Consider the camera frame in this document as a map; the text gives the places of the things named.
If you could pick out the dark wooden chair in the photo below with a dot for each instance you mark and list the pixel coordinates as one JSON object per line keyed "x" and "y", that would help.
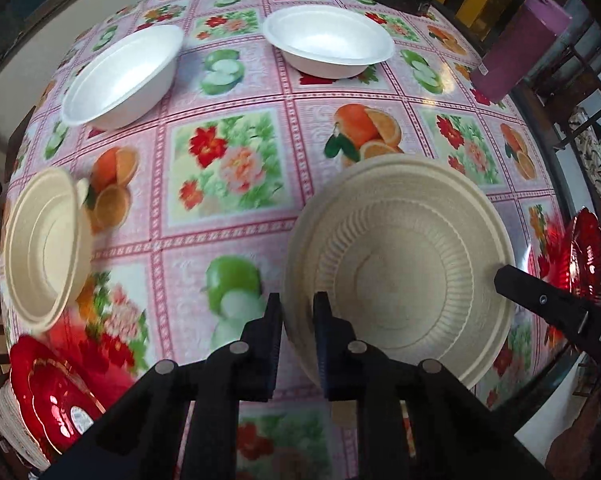
{"x": 500, "y": 5}

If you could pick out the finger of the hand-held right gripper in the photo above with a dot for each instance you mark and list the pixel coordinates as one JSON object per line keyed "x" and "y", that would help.
{"x": 535, "y": 297}

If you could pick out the fruit and flower print tablecloth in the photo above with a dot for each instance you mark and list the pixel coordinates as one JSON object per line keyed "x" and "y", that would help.
{"x": 230, "y": 240}

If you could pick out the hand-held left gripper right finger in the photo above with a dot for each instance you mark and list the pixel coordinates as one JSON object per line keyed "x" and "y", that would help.
{"x": 323, "y": 325}

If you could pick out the striped seat cushion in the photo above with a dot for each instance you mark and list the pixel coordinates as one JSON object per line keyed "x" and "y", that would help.
{"x": 8, "y": 425}

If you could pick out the patterned seat cushion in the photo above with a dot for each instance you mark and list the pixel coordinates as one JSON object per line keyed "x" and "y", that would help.
{"x": 595, "y": 160}

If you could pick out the white foam bowl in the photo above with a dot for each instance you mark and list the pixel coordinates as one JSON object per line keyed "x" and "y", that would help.
{"x": 115, "y": 80}
{"x": 330, "y": 40}

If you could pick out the beige ribbed paper bowl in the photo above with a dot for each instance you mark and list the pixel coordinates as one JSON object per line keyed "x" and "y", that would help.
{"x": 45, "y": 250}
{"x": 405, "y": 270}

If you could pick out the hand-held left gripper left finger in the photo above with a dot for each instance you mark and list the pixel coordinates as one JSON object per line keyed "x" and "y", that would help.
{"x": 276, "y": 320}

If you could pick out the person's right forearm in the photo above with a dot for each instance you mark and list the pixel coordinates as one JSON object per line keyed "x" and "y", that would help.
{"x": 590, "y": 435}

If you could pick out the purple box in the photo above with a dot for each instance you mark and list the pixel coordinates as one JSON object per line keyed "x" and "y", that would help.
{"x": 520, "y": 45}

